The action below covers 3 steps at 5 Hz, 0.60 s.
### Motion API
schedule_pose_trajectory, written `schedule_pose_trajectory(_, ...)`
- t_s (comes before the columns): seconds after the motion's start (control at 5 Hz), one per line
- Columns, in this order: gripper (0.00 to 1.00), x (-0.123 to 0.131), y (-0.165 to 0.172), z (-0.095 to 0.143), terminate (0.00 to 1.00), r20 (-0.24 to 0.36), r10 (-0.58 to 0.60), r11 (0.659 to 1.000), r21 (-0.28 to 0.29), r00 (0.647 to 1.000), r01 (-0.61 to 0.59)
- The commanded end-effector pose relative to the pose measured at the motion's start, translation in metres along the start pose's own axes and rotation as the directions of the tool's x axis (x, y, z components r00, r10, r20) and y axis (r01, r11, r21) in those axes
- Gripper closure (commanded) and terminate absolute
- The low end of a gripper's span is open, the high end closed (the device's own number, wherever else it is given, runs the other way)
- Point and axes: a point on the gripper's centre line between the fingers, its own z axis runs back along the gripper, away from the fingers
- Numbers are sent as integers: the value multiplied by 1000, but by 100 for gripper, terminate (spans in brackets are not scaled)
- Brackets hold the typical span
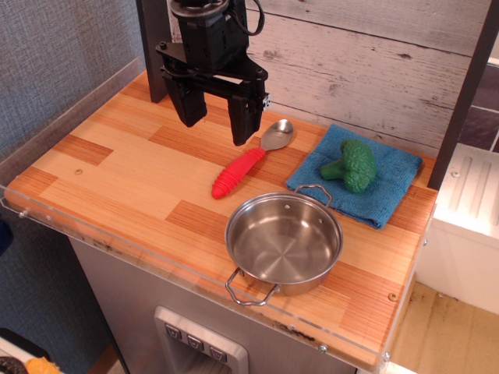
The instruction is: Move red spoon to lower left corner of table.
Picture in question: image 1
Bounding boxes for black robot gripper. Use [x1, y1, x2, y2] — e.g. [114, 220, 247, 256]
[157, 1, 269, 146]

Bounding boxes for red handled metal spoon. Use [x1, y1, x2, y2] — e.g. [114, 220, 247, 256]
[211, 119, 294, 199]

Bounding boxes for green toy broccoli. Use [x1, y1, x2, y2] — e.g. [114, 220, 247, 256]
[320, 139, 377, 194]

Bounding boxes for stainless steel pot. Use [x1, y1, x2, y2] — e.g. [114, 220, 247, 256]
[225, 185, 344, 306]

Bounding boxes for blue folded cloth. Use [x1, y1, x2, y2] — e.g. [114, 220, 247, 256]
[286, 125, 423, 229]

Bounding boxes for silver dispenser panel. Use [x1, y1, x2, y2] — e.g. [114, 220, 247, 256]
[154, 305, 250, 373]

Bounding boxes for yellow object bottom left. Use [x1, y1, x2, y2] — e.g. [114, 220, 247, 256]
[25, 357, 62, 374]

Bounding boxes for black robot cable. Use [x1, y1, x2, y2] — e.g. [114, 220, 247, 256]
[228, 0, 266, 37]

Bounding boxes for dark gray left post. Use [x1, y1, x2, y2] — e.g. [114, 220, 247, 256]
[136, 0, 172, 103]

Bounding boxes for dark gray post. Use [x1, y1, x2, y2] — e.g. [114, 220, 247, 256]
[427, 0, 498, 190]
[136, 0, 172, 103]

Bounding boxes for dark gray right post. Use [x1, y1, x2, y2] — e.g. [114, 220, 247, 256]
[427, 0, 498, 190]

